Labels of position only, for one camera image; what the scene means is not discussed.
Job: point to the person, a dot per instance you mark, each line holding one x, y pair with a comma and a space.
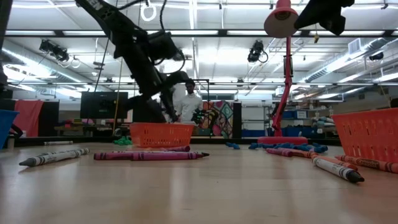
189, 105

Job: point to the black aluminium table frame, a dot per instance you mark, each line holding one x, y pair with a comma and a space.
214, 140

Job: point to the orange plastic basket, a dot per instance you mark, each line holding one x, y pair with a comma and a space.
367, 133
161, 135

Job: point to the black crayon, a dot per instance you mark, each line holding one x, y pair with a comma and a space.
337, 170

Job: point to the red cloth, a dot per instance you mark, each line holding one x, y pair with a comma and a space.
29, 116

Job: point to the colourful mural panel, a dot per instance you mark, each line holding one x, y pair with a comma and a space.
222, 119

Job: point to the black device green lights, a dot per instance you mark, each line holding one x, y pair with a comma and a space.
197, 115

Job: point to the blue plastic cap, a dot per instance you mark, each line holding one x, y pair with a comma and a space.
252, 145
229, 144
235, 146
276, 145
264, 145
295, 146
321, 148
311, 147

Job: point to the red desk lamp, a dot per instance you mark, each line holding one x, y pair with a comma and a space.
281, 25

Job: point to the green pieces group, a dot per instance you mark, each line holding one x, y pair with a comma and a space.
124, 138

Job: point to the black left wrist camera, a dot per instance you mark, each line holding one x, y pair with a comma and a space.
164, 46

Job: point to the black monitor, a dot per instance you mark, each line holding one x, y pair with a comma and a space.
104, 105

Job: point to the black pillar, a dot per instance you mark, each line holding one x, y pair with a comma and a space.
237, 119

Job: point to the black ceiling light rail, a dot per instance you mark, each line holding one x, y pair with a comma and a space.
222, 32

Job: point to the blue storage bins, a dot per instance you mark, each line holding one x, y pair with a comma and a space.
295, 131

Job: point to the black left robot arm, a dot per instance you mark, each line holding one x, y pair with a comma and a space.
105, 21

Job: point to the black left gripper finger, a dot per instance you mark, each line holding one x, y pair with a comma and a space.
176, 112
167, 104

